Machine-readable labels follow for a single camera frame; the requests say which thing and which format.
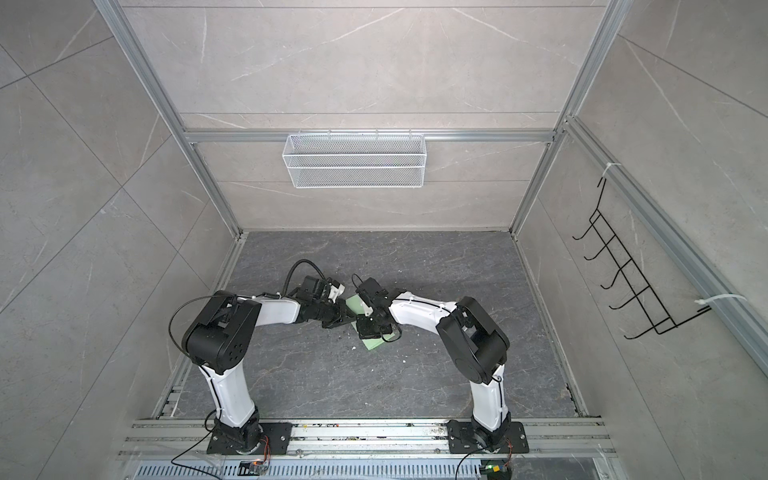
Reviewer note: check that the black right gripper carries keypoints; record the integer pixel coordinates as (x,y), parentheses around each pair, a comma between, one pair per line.
(365,333)

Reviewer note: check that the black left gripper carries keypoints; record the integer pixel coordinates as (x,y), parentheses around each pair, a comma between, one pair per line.
(343,316)

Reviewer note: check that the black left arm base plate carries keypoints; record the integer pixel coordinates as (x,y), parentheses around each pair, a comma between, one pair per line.
(251,439)

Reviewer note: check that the light green paper sheet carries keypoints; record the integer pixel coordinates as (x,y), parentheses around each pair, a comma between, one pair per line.
(355,304)

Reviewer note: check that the black wire hook rack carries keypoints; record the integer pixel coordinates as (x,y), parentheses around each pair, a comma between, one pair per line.
(657,318)

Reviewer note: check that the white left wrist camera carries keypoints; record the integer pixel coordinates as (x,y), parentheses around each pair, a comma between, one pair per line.
(335,292)

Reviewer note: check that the white wire mesh basket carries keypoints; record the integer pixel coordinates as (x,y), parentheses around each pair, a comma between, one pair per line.
(361,160)

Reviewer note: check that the small circuit board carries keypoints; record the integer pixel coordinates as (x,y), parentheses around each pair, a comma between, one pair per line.
(493,470)
(253,468)

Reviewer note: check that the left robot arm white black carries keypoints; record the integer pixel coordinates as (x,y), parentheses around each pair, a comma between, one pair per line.
(219,338)

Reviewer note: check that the aluminium frame rail front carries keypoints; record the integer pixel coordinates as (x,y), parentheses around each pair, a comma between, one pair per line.
(369,438)

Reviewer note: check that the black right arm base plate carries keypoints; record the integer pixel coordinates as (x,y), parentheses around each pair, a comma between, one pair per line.
(469,436)

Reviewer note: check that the right small circuit board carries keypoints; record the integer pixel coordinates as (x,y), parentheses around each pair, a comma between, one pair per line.
(493,470)

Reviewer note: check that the left small circuit board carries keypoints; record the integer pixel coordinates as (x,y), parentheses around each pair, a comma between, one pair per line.
(253,468)

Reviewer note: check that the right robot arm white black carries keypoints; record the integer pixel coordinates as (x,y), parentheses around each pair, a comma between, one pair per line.
(475,343)

